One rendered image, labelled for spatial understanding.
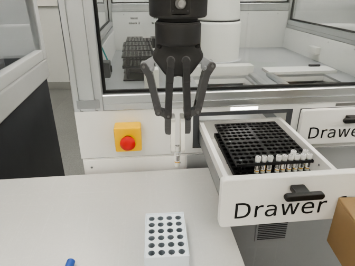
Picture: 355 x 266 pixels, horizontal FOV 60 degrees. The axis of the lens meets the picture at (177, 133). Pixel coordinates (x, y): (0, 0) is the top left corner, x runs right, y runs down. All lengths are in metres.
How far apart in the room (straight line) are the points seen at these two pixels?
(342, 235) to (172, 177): 0.44
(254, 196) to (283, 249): 0.68
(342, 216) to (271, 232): 0.53
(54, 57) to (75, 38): 3.61
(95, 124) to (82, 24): 0.26
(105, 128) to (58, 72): 3.60
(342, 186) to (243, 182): 0.20
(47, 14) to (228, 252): 3.97
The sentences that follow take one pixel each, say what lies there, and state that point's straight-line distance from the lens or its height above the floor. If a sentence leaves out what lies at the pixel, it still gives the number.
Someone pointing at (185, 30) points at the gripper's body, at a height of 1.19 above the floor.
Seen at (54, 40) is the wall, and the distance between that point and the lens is 4.37.
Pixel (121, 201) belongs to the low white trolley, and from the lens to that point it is 0.80.
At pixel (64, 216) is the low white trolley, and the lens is 0.79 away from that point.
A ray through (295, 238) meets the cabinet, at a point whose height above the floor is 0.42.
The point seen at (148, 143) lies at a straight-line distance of 0.89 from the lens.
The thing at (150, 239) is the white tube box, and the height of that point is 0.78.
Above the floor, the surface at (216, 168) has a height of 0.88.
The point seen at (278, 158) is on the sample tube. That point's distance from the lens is 0.71.
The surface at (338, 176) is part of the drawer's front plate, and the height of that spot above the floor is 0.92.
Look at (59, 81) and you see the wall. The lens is 4.49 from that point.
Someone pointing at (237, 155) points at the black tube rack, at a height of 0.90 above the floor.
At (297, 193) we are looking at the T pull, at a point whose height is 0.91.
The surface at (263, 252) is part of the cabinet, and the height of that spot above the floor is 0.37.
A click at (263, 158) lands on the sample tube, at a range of 0.70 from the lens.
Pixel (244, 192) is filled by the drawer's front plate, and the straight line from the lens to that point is 0.60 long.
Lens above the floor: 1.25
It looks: 25 degrees down
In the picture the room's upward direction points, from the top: straight up
